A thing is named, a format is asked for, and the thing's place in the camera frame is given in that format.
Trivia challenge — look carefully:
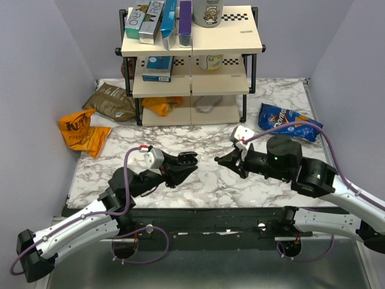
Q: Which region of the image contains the beige three-tier shelf rack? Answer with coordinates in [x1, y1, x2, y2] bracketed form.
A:
[115, 5, 265, 126]

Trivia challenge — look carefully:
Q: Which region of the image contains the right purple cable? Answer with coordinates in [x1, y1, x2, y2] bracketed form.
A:
[239, 122, 385, 263]

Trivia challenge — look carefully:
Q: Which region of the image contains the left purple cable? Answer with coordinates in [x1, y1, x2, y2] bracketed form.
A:
[10, 144, 170, 275]

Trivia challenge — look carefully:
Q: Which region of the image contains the orange snack bag on shelf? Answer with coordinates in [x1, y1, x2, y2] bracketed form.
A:
[142, 96, 184, 116]

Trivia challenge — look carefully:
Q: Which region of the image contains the blue razor box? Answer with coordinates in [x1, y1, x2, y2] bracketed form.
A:
[142, 56, 174, 82]

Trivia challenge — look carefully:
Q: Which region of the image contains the grey silver pouch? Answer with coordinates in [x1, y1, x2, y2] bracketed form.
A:
[194, 95, 223, 113]

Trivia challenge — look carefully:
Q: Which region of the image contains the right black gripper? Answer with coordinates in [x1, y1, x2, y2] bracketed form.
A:
[218, 141, 289, 181]

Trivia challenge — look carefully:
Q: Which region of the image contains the blue tall box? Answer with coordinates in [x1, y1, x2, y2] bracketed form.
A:
[161, 0, 177, 51]

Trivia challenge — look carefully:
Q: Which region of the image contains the silver Rio box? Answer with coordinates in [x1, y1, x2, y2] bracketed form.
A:
[139, 1, 165, 45]

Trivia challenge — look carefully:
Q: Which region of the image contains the brown item behind shelf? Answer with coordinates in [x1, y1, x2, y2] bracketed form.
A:
[121, 58, 136, 79]

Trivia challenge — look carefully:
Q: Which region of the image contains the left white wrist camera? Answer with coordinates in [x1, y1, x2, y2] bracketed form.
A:
[144, 148, 165, 169]

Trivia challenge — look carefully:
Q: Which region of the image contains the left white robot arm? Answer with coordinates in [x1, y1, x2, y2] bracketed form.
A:
[15, 146, 198, 283]

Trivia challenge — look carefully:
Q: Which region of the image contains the purple cable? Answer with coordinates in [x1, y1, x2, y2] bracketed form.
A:
[239, 122, 385, 263]
[10, 144, 170, 275]

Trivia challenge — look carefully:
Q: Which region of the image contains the teal Rio box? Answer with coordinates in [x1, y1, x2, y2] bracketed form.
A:
[125, 1, 150, 40]

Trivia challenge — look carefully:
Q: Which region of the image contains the brown snack bag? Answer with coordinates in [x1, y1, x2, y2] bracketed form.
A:
[82, 83, 136, 122]

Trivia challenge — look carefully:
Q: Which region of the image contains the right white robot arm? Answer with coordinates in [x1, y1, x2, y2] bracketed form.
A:
[215, 135, 384, 253]

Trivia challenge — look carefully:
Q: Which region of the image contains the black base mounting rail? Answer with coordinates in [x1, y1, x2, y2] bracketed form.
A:
[116, 207, 312, 257]

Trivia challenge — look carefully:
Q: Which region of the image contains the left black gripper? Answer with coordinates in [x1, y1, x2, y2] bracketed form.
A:
[129, 151, 198, 199]

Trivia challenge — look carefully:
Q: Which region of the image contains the white cartoon mug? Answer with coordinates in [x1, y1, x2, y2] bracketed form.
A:
[192, 0, 224, 28]

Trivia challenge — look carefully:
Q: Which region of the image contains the orange Kettle chips bag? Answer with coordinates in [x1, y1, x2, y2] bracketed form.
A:
[58, 109, 112, 159]

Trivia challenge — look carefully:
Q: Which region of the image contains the black earbud charging case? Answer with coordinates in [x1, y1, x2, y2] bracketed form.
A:
[177, 151, 198, 166]

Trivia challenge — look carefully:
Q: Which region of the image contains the blue Doritos bag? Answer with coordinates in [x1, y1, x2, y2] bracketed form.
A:
[258, 103, 323, 142]

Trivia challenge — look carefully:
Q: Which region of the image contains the purple box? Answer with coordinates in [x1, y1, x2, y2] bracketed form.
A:
[178, 1, 193, 48]

